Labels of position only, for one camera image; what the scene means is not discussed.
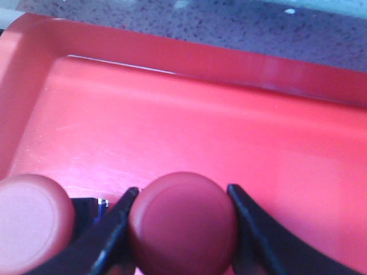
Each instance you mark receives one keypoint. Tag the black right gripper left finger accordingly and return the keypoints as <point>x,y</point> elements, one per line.
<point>102,249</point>

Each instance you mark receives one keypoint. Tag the red push button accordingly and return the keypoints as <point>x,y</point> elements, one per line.
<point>183,223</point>
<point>39,220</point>

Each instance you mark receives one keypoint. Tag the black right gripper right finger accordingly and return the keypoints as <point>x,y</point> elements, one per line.
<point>265,243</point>

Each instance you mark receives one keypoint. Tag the red plastic tray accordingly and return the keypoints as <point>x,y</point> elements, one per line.
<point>99,110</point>

